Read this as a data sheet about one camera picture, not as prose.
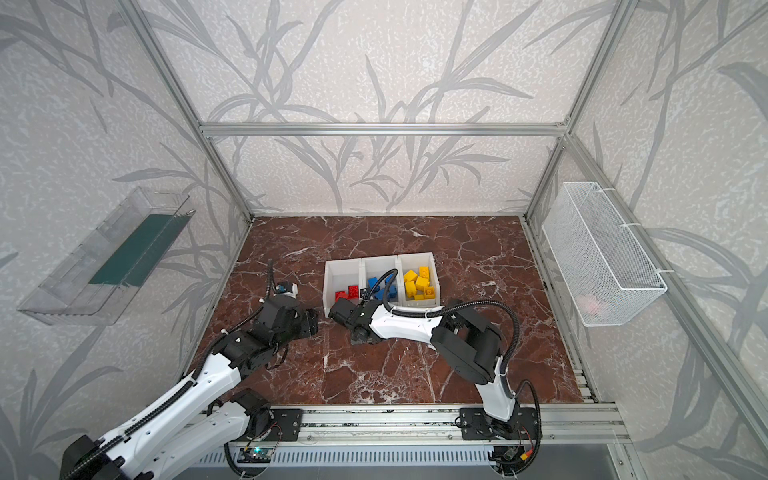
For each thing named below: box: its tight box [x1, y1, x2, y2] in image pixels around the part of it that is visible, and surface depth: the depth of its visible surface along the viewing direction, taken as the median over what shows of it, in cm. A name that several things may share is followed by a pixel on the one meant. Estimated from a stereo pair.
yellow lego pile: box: [415, 276, 429, 292], surface depth 99 cm
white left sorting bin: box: [322, 258, 366, 318], surface depth 98 cm
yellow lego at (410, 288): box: [405, 281, 417, 298], surface depth 98 cm
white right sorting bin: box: [394, 252, 441, 307], surface depth 98 cm
